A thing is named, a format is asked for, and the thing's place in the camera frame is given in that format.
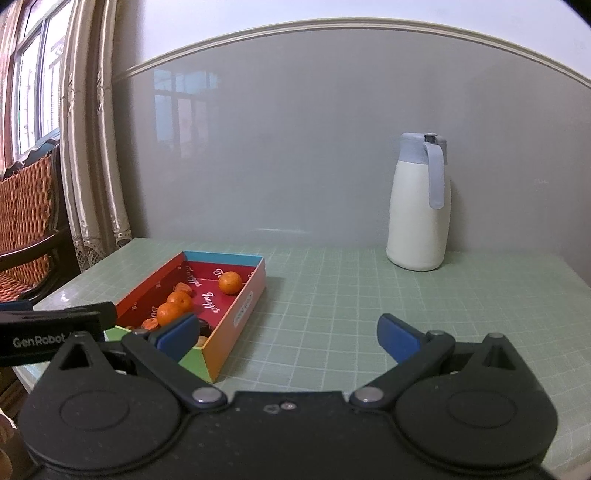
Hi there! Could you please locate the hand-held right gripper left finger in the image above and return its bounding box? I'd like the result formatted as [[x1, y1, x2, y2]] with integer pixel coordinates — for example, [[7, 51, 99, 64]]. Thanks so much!
[[48, 312, 228, 411]]

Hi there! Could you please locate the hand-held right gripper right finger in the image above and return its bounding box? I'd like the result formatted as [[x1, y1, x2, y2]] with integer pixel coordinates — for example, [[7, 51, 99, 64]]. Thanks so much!
[[349, 314, 532, 411]]

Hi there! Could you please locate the colourful cardboard box red inside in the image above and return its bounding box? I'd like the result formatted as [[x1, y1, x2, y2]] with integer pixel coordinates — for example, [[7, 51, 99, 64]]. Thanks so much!
[[104, 251, 266, 384]]

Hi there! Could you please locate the green grid table mat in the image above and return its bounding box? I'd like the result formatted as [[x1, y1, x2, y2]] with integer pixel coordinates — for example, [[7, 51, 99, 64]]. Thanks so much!
[[32, 237, 591, 462]]

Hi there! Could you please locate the chair with orange woven back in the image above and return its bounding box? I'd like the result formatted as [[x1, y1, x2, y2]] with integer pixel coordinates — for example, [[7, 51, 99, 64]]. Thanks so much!
[[0, 138, 80, 306]]

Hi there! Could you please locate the white jug with blue lid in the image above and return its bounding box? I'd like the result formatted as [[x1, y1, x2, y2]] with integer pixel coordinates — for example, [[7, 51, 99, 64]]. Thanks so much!
[[386, 132, 452, 271]]

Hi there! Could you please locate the beige curtain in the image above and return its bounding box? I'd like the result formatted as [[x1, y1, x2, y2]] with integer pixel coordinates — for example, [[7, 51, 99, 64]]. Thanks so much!
[[60, 0, 134, 273]]

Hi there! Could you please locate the window with wooden frame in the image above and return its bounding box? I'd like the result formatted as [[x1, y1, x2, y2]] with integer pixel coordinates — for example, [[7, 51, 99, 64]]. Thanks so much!
[[0, 0, 75, 171]]

